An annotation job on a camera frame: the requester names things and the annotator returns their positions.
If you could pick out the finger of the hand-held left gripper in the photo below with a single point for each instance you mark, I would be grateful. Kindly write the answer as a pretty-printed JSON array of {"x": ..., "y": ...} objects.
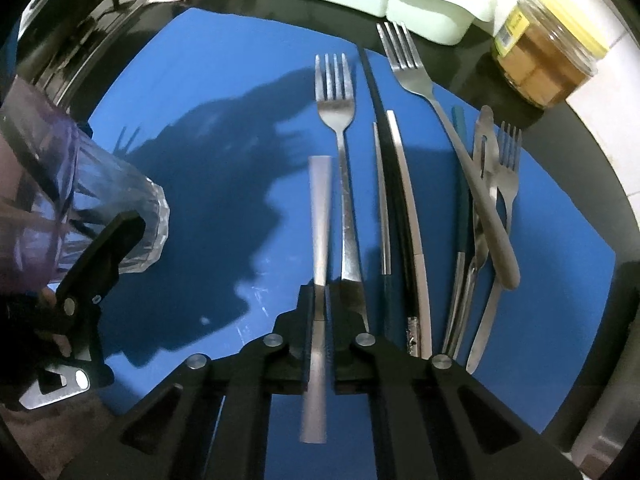
[{"x": 107, "y": 250}]

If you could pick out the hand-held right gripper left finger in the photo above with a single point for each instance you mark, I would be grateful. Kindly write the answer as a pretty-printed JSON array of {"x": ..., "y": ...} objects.
[{"x": 300, "y": 320}]

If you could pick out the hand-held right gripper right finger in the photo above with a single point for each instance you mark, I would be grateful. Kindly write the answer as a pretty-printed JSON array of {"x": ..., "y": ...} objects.
[{"x": 345, "y": 320}]

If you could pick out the purple rimmed glass cup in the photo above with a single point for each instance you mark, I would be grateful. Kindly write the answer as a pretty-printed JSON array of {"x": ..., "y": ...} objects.
[{"x": 140, "y": 220}]

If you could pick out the silver teal chopstick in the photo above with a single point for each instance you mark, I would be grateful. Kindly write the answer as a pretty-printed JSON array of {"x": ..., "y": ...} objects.
[
  {"x": 461, "y": 160},
  {"x": 384, "y": 220}
]

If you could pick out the whitish silver chopstick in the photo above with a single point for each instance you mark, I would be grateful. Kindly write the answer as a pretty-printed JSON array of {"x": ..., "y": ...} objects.
[{"x": 407, "y": 210}]

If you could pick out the black printed chopstick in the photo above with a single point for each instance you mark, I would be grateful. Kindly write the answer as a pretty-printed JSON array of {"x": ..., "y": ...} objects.
[{"x": 388, "y": 170}]

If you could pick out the steel spoon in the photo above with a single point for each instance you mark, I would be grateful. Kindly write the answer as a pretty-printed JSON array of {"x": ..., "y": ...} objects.
[{"x": 487, "y": 127}]

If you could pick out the blue mat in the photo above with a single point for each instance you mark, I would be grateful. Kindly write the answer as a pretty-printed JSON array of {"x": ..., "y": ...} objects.
[{"x": 200, "y": 135}]

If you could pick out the gas stove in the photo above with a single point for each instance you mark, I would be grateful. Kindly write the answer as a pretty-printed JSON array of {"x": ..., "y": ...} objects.
[{"x": 75, "y": 50}]

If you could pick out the yellow lid glass jar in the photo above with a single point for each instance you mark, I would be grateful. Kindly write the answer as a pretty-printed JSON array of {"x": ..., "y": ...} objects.
[{"x": 540, "y": 60}]

